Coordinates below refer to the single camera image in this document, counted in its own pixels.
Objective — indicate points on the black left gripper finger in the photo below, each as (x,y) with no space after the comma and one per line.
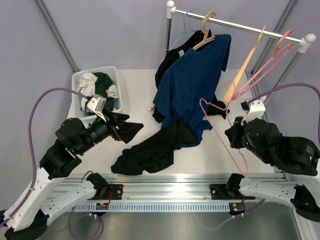
(116,119)
(128,130)

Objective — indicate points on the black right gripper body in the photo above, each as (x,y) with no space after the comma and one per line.
(236,137)

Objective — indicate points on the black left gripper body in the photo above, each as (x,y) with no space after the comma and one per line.
(113,130)

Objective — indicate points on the light blue t-shirt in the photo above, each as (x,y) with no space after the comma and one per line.
(111,104)

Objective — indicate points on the black t-shirt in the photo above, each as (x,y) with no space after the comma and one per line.
(155,153)
(173,55)

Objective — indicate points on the beige wooden hanger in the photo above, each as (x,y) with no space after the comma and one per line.
(205,32)
(232,89)

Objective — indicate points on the green and white raglan shirt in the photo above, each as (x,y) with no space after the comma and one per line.
(97,83)

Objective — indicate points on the pink plastic hanger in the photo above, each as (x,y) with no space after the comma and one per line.
(278,55)

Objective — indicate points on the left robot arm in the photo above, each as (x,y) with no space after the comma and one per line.
(29,217)

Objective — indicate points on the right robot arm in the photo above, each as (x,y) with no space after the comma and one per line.
(297,156)

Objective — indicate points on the black t-shirt back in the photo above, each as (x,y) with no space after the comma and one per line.
(173,55)

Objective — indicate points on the white plastic basket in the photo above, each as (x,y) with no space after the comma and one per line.
(111,71)

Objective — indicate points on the right small circuit board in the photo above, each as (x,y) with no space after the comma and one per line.
(237,208)

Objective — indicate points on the small circuit board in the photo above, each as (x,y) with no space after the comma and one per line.
(237,208)
(102,206)

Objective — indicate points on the left small circuit board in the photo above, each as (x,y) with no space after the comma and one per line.
(102,206)

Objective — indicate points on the white metal clothes rack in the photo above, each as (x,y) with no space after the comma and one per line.
(303,43)

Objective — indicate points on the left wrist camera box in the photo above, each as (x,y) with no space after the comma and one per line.
(96,105)

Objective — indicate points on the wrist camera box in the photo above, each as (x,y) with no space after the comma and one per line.
(96,105)
(253,110)

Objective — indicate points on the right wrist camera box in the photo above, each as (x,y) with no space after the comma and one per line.
(253,110)

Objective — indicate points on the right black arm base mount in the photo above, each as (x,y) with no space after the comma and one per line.
(219,191)

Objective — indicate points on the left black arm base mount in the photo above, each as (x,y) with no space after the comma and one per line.
(114,191)

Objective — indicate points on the aluminium rail frame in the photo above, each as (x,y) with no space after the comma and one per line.
(169,187)

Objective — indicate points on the white perforated cable duct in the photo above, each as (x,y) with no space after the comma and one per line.
(156,207)

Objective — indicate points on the light blue wire hanger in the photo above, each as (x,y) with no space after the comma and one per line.
(185,31)

